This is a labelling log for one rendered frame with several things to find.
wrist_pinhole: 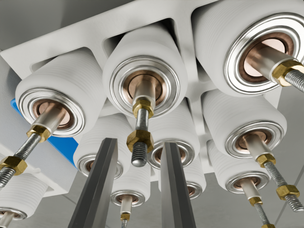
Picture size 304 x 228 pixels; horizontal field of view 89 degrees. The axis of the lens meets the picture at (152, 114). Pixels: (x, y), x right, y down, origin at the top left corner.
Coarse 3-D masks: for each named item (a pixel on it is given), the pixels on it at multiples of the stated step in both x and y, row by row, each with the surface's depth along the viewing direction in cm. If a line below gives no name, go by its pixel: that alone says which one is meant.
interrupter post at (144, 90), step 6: (138, 84) 16; (144, 84) 16; (150, 84) 16; (138, 90) 15; (144, 90) 15; (150, 90) 15; (138, 96) 14; (144, 96) 14; (150, 96) 14; (132, 102) 14
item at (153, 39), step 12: (156, 24) 23; (132, 36) 17; (144, 36) 16; (156, 36) 17; (168, 36) 21; (120, 48) 15; (132, 48) 14; (144, 48) 14; (156, 48) 14; (168, 48) 15; (108, 60) 16; (120, 60) 15; (168, 60) 15; (180, 60) 16; (108, 72) 16; (180, 72) 16; (108, 84) 17; (180, 84) 16; (108, 96) 18; (180, 96) 18
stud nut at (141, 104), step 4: (140, 100) 14; (144, 100) 14; (136, 104) 14; (140, 104) 13; (144, 104) 13; (148, 104) 13; (136, 108) 13; (140, 108) 13; (144, 108) 13; (148, 108) 13; (152, 108) 14; (136, 112) 14; (148, 112) 14; (152, 112) 14; (136, 116) 14; (148, 116) 14
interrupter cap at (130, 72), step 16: (128, 64) 15; (144, 64) 15; (160, 64) 15; (112, 80) 16; (128, 80) 16; (144, 80) 16; (160, 80) 16; (176, 80) 16; (112, 96) 17; (128, 96) 17; (160, 96) 17; (176, 96) 17; (128, 112) 18; (160, 112) 18
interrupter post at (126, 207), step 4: (124, 196) 32; (128, 196) 32; (124, 200) 32; (128, 200) 32; (132, 200) 32; (124, 204) 31; (128, 204) 31; (124, 208) 30; (128, 208) 31; (120, 212) 30; (124, 212) 30; (128, 212) 30
